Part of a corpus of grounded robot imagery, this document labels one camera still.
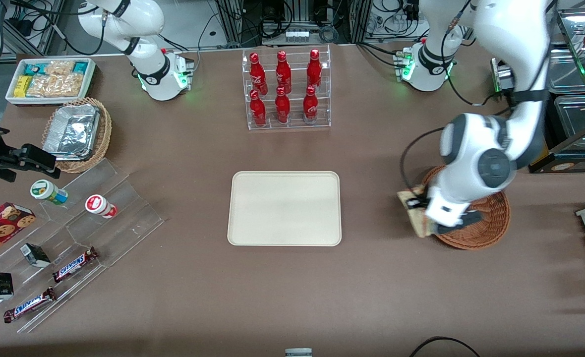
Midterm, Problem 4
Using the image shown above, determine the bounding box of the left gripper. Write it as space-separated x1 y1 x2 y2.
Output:
406 196 482 237

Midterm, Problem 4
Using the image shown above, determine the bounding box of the triangular sandwich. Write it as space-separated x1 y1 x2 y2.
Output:
397 186 436 238

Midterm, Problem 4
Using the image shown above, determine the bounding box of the aluminium foil tray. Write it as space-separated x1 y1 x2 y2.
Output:
43 104 101 162

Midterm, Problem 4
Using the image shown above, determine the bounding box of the white snack tray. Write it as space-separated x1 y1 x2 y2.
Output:
6 58 96 106

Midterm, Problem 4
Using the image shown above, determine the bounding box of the light wicker basket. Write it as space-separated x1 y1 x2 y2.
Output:
42 98 113 174

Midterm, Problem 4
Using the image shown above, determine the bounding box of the brown round wicker basket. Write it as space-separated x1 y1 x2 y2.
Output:
421 165 511 250

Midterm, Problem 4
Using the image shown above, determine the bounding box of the beige plastic serving tray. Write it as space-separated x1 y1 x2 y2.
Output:
227 171 342 247

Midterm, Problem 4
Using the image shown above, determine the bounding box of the green lid yoghurt cup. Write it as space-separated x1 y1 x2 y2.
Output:
30 180 68 205

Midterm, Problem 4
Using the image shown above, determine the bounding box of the yellow snack packet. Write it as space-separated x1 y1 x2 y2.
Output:
14 75 33 98

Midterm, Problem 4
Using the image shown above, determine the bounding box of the clear bag of crackers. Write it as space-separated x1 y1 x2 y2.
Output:
26 73 85 98

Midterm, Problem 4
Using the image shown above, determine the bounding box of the red cookie box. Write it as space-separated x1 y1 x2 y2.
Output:
0 202 36 264

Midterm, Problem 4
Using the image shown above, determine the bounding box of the red lid yoghurt cup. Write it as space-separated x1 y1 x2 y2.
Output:
85 195 118 219

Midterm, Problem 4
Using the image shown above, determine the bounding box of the Snickers chocolate bar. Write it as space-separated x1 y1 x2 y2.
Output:
3 288 57 324
52 247 98 283

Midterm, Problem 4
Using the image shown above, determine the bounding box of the clear acrylic tiered stand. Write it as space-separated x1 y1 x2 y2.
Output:
0 158 165 334

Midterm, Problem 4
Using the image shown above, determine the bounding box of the red cola bottle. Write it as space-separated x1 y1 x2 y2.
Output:
249 89 267 127
249 53 267 96
306 49 323 90
275 86 291 124
276 51 292 95
303 85 319 123

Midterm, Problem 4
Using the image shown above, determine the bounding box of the clear acrylic bottle rack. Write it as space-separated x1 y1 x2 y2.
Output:
242 45 332 130

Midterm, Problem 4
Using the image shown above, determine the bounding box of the black food warmer machine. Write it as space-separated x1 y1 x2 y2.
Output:
491 7 585 174

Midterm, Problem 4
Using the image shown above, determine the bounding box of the stainless steel pan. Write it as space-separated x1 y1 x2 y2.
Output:
554 94 585 149
548 47 585 94

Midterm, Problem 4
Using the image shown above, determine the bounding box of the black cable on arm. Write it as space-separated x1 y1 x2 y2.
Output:
400 0 514 200

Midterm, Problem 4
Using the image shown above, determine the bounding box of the black cable on table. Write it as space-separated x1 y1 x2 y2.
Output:
409 337 481 357

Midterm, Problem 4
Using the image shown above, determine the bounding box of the aluminium frame rack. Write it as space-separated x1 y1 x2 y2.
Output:
213 0 372 46

